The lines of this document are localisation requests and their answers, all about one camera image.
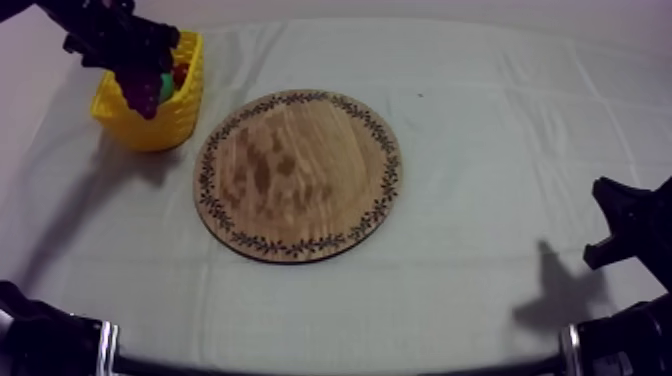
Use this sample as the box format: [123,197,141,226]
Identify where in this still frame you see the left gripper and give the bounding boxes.
[36,0,182,77]

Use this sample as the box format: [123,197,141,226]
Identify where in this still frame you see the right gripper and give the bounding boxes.
[582,176,672,293]

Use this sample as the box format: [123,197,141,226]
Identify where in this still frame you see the purple toy grapes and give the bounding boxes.
[118,69,164,121]

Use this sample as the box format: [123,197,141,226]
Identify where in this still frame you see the yellow plastic basket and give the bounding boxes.
[90,29,205,154]

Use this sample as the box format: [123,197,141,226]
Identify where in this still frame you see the round wooden board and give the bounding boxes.
[191,89,404,265]

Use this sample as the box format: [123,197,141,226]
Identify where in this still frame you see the green toy pear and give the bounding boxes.
[159,72,176,104]

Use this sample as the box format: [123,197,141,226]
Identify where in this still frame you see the small red fruit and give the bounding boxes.
[172,62,191,91]

